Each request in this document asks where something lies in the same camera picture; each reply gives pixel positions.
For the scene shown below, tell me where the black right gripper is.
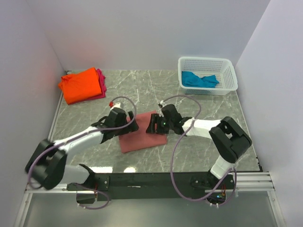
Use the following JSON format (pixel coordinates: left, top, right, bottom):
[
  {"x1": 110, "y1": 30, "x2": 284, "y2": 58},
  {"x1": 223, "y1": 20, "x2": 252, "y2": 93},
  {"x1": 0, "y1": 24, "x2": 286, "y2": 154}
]
[{"x1": 146, "y1": 113, "x2": 174, "y2": 134}]

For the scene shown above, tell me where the salmon pink t-shirt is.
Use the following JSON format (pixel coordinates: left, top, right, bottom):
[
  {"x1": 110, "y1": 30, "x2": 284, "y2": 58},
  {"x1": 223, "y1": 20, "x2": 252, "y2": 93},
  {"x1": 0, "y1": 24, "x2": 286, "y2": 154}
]
[{"x1": 119, "y1": 110, "x2": 167, "y2": 154}]

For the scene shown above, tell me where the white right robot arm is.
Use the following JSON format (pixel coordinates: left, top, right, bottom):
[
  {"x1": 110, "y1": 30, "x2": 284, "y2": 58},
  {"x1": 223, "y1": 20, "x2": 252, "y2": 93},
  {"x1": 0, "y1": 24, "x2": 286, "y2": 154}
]
[{"x1": 146, "y1": 104, "x2": 252, "y2": 189}]

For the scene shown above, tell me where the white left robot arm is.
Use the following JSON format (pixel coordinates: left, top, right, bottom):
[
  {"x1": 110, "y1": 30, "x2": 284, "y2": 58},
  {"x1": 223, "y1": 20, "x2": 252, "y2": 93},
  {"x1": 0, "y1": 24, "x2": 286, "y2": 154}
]
[{"x1": 25, "y1": 107, "x2": 139, "y2": 190}]

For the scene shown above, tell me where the blue t-shirt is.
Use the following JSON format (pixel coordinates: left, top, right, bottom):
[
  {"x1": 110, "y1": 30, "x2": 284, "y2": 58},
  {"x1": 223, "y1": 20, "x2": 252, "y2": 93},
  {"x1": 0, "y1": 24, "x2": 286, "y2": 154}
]
[{"x1": 181, "y1": 71, "x2": 219, "y2": 88}]

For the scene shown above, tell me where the folded magenta t-shirt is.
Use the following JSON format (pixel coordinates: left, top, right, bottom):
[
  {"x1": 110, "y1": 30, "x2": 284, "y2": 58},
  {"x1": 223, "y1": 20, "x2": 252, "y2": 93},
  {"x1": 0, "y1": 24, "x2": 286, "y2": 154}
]
[{"x1": 88, "y1": 69, "x2": 107, "y2": 100}]

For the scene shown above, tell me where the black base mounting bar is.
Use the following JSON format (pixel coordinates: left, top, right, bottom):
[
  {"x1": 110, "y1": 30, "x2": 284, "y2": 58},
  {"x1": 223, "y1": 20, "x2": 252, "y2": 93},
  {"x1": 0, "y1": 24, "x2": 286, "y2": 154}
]
[{"x1": 66, "y1": 172, "x2": 236, "y2": 201}]

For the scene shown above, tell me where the folded orange t-shirt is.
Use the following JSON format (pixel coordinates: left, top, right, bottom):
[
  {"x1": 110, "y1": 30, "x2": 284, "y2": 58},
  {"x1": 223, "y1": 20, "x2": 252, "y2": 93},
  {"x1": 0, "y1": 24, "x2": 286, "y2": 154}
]
[{"x1": 58, "y1": 68, "x2": 103, "y2": 105}]

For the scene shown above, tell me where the white plastic basket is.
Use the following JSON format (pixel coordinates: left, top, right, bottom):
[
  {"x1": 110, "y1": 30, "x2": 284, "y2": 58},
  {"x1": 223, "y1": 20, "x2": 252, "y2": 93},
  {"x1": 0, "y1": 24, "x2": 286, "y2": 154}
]
[{"x1": 178, "y1": 57, "x2": 238, "y2": 96}]

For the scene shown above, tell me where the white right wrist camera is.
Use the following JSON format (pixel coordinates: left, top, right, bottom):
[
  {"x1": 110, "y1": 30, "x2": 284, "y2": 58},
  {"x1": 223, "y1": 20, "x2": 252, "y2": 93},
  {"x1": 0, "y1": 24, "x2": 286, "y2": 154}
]
[{"x1": 158, "y1": 100, "x2": 165, "y2": 108}]

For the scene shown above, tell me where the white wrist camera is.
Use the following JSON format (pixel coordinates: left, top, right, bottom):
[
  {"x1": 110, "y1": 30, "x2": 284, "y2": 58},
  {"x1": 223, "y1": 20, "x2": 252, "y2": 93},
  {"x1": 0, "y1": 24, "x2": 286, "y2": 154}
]
[
  {"x1": 158, "y1": 100, "x2": 165, "y2": 108},
  {"x1": 109, "y1": 102, "x2": 124, "y2": 110}
]

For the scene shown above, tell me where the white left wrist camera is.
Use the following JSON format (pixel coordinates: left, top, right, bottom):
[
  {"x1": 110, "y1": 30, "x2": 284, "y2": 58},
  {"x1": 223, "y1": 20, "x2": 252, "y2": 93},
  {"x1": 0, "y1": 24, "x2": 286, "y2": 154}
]
[{"x1": 109, "y1": 102, "x2": 124, "y2": 110}]

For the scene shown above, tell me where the aluminium frame rail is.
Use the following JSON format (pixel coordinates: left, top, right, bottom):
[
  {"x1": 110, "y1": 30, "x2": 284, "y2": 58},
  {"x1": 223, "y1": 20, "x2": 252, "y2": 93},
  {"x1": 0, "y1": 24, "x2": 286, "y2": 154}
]
[{"x1": 14, "y1": 172, "x2": 285, "y2": 227}]

